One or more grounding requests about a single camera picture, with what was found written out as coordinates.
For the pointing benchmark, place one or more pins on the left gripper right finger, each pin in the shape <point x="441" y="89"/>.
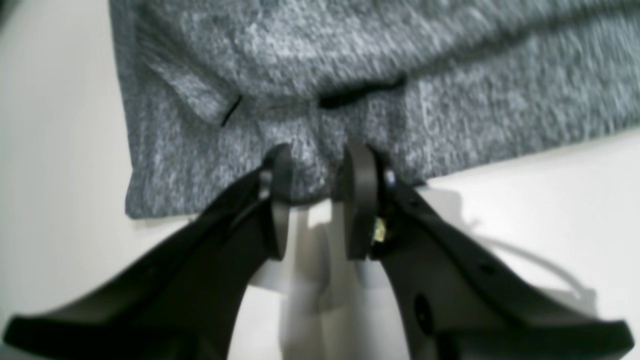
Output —
<point x="457" y="301"/>

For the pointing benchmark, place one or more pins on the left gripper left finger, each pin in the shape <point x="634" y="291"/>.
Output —
<point x="179" y="301"/>

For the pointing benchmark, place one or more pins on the grey long-sleeve T-shirt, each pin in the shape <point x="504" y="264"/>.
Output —
<point x="441" y="86"/>

